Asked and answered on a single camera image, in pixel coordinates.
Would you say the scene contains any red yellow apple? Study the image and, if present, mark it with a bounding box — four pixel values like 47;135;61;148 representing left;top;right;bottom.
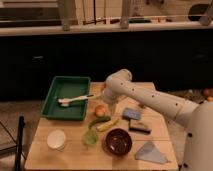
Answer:
95;105;106;117

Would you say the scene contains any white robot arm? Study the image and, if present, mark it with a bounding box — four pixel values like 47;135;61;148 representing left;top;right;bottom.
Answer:
101;69;213;171

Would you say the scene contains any light green cup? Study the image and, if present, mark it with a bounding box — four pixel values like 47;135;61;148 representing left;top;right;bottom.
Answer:
83;129;98;146

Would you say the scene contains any green chili pepper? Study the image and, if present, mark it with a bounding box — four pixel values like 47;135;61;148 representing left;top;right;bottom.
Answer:
88;116;111;129

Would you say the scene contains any yellow banana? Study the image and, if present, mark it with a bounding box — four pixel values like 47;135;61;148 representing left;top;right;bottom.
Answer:
96;119;118;132

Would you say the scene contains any blue sponge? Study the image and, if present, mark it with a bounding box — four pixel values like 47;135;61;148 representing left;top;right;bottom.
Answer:
122;108;141;120

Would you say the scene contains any dark maroon bowl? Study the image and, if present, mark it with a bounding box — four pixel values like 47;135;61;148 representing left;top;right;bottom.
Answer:
105;128;132;156

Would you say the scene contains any white dish brush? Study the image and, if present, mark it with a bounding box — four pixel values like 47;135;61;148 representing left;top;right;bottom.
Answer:
57;94;97;107

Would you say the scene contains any green plastic tray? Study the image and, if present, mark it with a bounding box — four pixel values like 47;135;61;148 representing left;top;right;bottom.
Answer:
42;76;90;121

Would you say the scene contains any grey folded cloth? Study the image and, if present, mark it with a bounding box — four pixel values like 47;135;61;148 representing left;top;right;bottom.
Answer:
135;141;168;164

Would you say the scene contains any black chair frame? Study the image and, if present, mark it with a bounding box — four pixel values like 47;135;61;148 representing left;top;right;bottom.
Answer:
0;116;25;171

